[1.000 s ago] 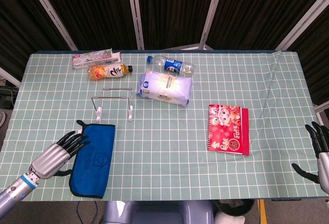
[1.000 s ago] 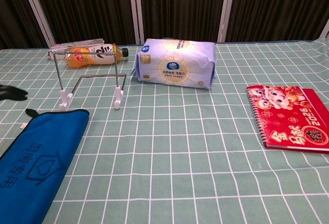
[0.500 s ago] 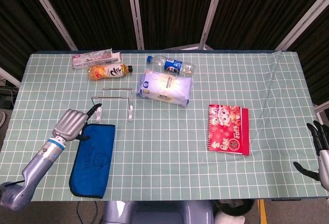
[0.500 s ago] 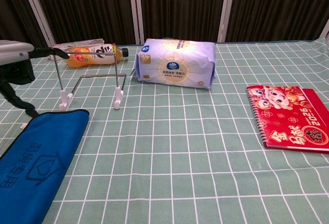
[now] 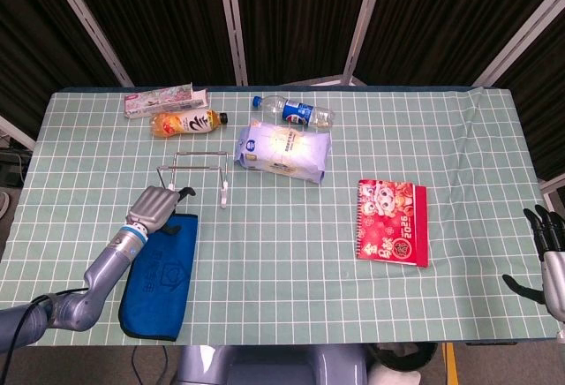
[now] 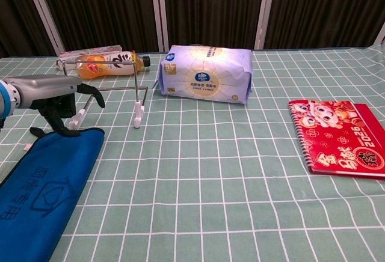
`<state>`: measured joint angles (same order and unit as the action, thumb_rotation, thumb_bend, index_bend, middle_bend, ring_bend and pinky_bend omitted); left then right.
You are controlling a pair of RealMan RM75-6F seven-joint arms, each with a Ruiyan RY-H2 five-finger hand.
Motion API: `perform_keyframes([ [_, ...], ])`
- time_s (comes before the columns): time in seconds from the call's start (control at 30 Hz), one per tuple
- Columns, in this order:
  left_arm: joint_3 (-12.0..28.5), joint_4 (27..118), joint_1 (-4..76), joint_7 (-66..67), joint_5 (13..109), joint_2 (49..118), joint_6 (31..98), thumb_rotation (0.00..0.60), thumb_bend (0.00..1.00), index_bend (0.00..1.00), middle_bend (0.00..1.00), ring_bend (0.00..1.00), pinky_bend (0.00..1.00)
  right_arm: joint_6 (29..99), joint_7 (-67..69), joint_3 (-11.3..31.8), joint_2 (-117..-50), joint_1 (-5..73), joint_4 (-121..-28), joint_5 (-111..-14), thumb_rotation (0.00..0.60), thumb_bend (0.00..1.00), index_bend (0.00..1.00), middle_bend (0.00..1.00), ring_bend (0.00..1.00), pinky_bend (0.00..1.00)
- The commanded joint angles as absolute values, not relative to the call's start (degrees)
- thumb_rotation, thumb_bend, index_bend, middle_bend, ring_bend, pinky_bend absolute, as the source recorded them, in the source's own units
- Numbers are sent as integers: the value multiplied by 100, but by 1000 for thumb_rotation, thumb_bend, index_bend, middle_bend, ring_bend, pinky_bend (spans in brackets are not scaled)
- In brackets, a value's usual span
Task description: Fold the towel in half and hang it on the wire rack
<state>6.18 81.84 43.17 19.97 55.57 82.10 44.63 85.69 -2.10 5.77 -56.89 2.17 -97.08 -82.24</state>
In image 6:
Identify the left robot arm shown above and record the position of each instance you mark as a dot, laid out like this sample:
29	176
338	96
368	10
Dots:
6	99

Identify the dark screen curtain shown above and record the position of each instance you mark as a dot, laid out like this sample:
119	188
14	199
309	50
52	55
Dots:
210	6

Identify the green checked tablecloth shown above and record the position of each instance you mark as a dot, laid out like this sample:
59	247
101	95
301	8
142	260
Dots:
225	184

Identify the red spiral calendar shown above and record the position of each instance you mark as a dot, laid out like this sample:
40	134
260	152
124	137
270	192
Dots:
337	135

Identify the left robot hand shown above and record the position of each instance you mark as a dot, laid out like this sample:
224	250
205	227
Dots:
48	89

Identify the lilac tissue pack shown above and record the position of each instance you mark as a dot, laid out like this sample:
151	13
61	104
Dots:
204	75

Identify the white screen frame post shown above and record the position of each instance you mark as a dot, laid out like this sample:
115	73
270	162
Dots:
45	15
264	12
382	35
159	12

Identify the orange drink bottle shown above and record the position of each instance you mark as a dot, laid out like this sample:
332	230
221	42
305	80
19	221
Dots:
93	69

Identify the blue and grey towel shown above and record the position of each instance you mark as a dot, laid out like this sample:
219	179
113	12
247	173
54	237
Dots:
45	184

